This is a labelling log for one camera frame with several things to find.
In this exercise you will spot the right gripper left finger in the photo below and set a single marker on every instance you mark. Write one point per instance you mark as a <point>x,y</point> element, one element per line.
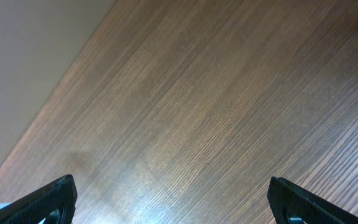
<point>52,203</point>

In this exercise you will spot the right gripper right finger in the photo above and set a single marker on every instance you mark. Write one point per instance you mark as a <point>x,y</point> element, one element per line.
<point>291,203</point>

